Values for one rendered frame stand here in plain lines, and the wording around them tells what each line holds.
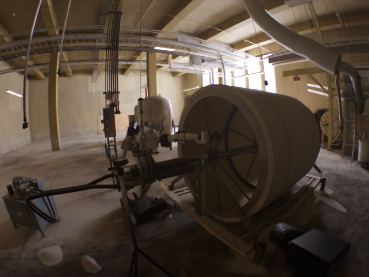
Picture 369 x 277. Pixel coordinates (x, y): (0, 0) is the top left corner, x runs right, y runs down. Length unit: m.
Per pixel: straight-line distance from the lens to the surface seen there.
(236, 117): 3.30
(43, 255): 2.37
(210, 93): 1.97
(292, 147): 1.86
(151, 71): 11.03
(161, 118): 6.29
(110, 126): 3.41
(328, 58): 5.41
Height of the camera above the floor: 1.42
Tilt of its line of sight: 8 degrees down
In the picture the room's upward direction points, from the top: 3 degrees counter-clockwise
